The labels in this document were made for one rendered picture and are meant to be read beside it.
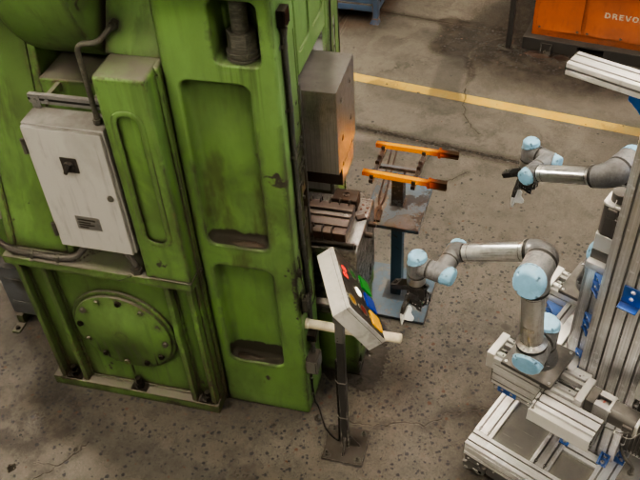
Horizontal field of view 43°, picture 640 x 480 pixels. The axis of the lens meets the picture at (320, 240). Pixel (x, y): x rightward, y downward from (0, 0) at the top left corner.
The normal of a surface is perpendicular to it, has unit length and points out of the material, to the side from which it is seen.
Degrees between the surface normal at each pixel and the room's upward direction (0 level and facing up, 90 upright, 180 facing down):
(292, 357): 90
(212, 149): 89
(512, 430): 0
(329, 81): 0
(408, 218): 0
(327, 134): 90
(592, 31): 90
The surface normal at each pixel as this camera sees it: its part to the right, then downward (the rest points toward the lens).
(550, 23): -0.36, 0.64
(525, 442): -0.05, -0.73
